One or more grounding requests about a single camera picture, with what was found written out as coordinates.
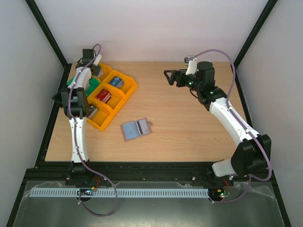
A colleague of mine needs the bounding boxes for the pink leather card holder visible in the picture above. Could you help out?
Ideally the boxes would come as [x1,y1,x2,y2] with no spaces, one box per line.
[120,118,152,141]

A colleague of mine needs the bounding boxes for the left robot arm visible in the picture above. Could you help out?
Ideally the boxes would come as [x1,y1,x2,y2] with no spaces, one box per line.
[61,48,101,172]

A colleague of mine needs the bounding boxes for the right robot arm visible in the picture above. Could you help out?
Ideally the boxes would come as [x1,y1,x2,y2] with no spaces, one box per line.
[164,59,272,185]

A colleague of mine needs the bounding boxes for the white card stack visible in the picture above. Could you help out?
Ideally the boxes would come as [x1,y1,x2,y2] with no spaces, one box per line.
[94,68,104,78]

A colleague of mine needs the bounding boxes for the yellow bin with red cards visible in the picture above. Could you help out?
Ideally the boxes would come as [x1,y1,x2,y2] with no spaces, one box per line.
[89,83,126,113]

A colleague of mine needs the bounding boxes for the blue card stack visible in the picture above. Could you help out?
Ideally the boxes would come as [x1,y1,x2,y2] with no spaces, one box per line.
[109,76,124,89]

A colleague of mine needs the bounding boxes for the red card stack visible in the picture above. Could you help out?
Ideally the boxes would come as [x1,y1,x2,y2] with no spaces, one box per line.
[95,89,111,104]

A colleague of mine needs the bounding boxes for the yellow bin with blue cards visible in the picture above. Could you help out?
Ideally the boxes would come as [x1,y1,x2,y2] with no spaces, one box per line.
[102,70,138,100]

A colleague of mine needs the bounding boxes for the dark card stack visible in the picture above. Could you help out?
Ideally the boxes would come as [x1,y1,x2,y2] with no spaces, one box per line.
[88,105,98,119]

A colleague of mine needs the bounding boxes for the yellow bin far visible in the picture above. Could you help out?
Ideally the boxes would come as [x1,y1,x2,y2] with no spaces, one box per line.
[97,62,112,81]

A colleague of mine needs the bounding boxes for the green bin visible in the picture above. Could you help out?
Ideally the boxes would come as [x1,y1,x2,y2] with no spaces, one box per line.
[66,75,100,99]

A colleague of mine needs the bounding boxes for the black bin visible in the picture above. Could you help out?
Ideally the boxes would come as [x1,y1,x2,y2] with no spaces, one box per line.
[52,91,62,105]

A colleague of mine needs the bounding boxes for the yellow bin near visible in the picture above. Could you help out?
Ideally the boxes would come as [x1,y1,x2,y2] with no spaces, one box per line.
[88,98,114,131]

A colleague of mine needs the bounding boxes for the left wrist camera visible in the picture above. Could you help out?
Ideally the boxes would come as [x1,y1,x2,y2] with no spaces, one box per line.
[93,54,102,66]

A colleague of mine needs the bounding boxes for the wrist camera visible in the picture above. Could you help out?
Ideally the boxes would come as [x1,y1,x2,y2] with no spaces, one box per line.
[93,54,102,66]
[184,55,197,75]

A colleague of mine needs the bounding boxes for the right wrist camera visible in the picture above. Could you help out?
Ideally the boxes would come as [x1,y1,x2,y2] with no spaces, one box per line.
[184,55,197,75]

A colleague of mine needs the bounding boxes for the black aluminium frame rail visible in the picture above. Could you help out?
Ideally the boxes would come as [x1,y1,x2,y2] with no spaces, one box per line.
[23,162,276,182]

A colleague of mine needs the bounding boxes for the slotted cable duct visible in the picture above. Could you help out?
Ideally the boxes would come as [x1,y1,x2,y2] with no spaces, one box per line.
[30,188,209,198]

